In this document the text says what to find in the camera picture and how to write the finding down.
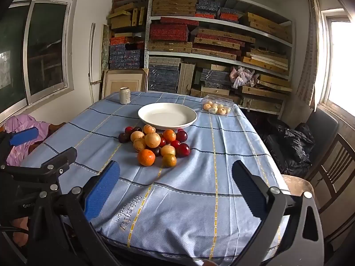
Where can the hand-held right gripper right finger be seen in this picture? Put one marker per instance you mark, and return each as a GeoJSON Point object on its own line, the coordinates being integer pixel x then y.
{"type": "Point", "coordinates": [246, 191]}

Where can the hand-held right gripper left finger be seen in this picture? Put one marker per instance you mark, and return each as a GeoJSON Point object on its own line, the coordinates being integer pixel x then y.
{"type": "Point", "coordinates": [102, 191]}

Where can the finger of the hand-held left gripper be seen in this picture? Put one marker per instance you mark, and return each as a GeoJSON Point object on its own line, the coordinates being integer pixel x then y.
{"type": "Point", "coordinates": [58, 160]}
{"type": "Point", "coordinates": [23, 137]}

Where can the large orange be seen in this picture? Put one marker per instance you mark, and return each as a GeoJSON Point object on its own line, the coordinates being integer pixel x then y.
{"type": "Point", "coordinates": [146, 157]}

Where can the large tan pear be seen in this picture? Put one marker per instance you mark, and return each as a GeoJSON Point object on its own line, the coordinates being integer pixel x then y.
{"type": "Point", "coordinates": [152, 140]}

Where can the green yellow tangerine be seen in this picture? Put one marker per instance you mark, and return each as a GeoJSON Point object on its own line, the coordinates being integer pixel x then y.
{"type": "Point", "coordinates": [169, 160]}

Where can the orange tangerine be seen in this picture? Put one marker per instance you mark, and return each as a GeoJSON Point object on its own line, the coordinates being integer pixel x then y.
{"type": "Point", "coordinates": [169, 135]}
{"type": "Point", "coordinates": [149, 129]}

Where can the white plate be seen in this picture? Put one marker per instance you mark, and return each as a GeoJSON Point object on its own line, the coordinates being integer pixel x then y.
{"type": "Point", "coordinates": [166, 115]}

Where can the person's left hand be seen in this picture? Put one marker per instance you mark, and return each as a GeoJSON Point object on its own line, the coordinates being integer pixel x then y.
{"type": "Point", "coordinates": [20, 230]}

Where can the pink cloth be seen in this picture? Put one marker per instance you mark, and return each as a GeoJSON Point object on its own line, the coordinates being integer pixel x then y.
{"type": "Point", "coordinates": [16, 122]}

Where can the round wooden stool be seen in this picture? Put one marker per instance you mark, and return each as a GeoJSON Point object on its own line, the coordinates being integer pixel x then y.
{"type": "Point", "coordinates": [298, 184]}

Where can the blue checked tablecloth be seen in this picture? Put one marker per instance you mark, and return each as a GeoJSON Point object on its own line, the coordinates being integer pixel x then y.
{"type": "Point", "coordinates": [194, 199]}

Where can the black jacket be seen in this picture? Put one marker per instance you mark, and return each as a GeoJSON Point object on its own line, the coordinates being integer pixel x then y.
{"type": "Point", "coordinates": [291, 144]}

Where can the slatted wooden chair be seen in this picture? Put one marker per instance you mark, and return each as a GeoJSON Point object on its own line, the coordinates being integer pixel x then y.
{"type": "Point", "coordinates": [332, 169]}

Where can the silver drink can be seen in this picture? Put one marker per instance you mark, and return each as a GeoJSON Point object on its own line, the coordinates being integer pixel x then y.
{"type": "Point", "coordinates": [124, 95]}

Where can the sliding window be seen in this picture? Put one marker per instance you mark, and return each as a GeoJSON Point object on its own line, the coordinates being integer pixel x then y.
{"type": "Point", "coordinates": [47, 47]}

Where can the cluster of pale peaches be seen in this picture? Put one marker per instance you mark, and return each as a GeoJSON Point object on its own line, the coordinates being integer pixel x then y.
{"type": "Point", "coordinates": [207, 106]}

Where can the clear plastic clamshell box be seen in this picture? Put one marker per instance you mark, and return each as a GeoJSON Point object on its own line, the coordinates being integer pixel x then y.
{"type": "Point", "coordinates": [219, 98]}

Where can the pile of tan long boxes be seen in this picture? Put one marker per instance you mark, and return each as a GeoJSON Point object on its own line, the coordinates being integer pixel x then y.
{"type": "Point", "coordinates": [266, 91]}

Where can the white leaning strip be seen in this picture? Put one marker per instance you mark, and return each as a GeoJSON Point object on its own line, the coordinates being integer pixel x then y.
{"type": "Point", "coordinates": [92, 61]}

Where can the dark grey chair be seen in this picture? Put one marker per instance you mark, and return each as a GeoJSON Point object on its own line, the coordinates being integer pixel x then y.
{"type": "Point", "coordinates": [323, 122]}

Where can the pink plastic bag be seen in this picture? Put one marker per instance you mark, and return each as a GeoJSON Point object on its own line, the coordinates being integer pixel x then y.
{"type": "Point", "coordinates": [241, 76]}

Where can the stack of dark grey boxes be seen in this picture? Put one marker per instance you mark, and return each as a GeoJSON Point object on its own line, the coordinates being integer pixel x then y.
{"type": "Point", "coordinates": [215, 77]}

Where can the green patterned panel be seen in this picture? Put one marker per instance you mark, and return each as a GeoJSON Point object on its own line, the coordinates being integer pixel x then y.
{"type": "Point", "coordinates": [105, 47]}

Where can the stack of blue patterned boxes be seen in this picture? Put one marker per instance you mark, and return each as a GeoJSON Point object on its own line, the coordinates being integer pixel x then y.
{"type": "Point", "coordinates": [124, 56]}

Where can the stack of dark slate boxes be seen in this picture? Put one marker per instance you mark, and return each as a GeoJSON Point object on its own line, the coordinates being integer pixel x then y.
{"type": "Point", "coordinates": [163, 77]}

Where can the upright tan woven box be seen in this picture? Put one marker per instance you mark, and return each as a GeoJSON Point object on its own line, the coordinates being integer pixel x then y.
{"type": "Point", "coordinates": [185, 77]}

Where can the pile of pale wooden boxes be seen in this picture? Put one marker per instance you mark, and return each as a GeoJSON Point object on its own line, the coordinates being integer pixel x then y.
{"type": "Point", "coordinates": [266, 59]}

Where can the white metal shelf rack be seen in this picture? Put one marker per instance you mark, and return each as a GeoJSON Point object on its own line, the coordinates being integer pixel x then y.
{"type": "Point", "coordinates": [147, 47]}

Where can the pile of woven flat boxes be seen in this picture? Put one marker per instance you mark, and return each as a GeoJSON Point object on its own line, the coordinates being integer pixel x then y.
{"type": "Point", "coordinates": [219, 43]}

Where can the beige curtain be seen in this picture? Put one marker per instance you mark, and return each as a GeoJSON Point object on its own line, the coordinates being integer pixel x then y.
{"type": "Point", "coordinates": [309, 47]}

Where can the bright window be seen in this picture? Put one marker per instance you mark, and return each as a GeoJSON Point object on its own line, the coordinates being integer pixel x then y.
{"type": "Point", "coordinates": [341, 63]}

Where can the pile of brown yellow boxes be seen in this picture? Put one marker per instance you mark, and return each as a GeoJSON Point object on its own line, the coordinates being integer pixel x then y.
{"type": "Point", "coordinates": [124, 13]}

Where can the pile of yellow wooden boxes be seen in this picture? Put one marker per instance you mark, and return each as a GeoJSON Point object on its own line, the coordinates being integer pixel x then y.
{"type": "Point", "coordinates": [263, 23]}

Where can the stack of red patterned boxes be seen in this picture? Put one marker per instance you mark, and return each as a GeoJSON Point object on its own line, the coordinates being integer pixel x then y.
{"type": "Point", "coordinates": [169, 32]}

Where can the row of blue red boxes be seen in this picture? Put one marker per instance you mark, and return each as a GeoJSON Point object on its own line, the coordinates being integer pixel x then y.
{"type": "Point", "coordinates": [213, 9]}

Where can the stack of tan woven boxes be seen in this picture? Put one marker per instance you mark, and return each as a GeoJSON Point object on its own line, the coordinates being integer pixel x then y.
{"type": "Point", "coordinates": [174, 4]}

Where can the beige picture frame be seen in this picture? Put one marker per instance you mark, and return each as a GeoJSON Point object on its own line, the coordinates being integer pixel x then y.
{"type": "Point", "coordinates": [124, 81]}

